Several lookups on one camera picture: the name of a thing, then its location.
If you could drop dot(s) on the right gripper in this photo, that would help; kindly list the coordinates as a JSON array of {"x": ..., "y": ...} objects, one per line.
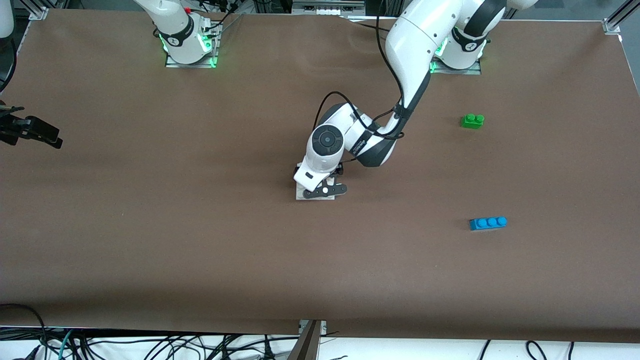
[{"x": 25, "y": 128}]

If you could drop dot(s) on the blue three-stud block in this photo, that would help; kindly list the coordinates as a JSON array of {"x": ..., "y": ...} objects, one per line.
[{"x": 487, "y": 223}]

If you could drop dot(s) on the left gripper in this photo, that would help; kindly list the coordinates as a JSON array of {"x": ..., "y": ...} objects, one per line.
[{"x": 339, "y": 169}]

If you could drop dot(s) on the aluminium frame profile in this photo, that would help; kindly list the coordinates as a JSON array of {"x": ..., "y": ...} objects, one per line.
[
  {"x": 611, "y": 26},
  {"x": 40, "y": 12}
]

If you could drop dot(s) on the brown table leg post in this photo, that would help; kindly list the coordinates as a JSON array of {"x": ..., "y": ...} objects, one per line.
[{"x": 305, "y": 347}]

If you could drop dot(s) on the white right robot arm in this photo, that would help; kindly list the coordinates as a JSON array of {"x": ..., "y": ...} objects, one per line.
[{"x": 180, "y": 35}]

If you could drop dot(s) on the green two-stud block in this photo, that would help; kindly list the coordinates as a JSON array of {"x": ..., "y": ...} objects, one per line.
[{"x": 471, "y": 121}]

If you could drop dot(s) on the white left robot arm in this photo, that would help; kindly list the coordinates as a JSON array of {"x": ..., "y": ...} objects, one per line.
[{"x": 420, "y": 40}]

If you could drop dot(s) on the white studded base plate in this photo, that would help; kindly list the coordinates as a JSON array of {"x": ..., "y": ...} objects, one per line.
[{"x": 300, "y": 194}]

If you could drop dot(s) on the brown table cover sheet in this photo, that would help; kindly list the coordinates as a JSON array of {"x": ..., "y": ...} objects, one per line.
[{"x": 320, "y": 260}]

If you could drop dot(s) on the small metal bracket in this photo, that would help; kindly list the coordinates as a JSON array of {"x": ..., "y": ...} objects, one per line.
[{"x": 323, "y": 327}]

